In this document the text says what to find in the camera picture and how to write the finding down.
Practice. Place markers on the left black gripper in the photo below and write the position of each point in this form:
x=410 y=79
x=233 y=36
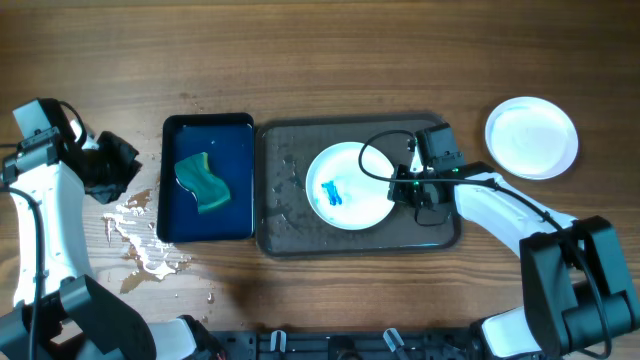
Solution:
x=127 y=156

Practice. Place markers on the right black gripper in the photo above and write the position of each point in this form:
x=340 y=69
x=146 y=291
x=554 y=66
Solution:
x=400 y=194

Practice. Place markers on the white plate front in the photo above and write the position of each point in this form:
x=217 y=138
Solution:
x=346 y=188

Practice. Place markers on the white plate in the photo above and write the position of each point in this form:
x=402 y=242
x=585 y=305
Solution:
x=346 y=188
x=531 y=138

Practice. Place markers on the green yellow sponge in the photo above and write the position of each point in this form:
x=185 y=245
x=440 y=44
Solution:
x=195 y=176

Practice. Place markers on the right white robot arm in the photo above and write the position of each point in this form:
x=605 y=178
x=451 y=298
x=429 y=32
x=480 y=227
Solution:
x=578 y=293

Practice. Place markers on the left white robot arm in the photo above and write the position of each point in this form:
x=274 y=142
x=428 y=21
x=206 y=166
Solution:
x=59 y=310

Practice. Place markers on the blue water tray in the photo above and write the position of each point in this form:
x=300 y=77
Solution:
x=228 y=139

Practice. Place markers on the dark brown serving tray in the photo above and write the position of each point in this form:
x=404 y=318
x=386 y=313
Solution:
x=287 y=226

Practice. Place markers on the black mounting rail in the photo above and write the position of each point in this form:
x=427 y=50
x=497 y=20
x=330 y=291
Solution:
x=430 y=344

